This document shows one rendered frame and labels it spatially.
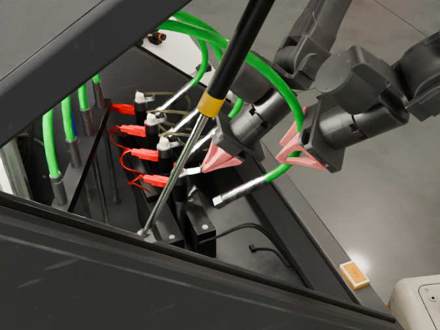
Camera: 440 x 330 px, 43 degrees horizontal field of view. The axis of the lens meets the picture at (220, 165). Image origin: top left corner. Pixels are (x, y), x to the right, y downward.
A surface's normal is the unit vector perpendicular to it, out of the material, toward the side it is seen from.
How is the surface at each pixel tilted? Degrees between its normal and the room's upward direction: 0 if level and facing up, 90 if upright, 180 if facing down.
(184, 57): 0
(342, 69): 49
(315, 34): 62
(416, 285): 0
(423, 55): 33
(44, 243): 90
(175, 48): 0
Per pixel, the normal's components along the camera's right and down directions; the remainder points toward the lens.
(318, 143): 0.65, -0.29
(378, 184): 0.00, -0.76
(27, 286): 0.38, 0.61
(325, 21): 0.49, -0.04
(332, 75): -0.75, -0.42
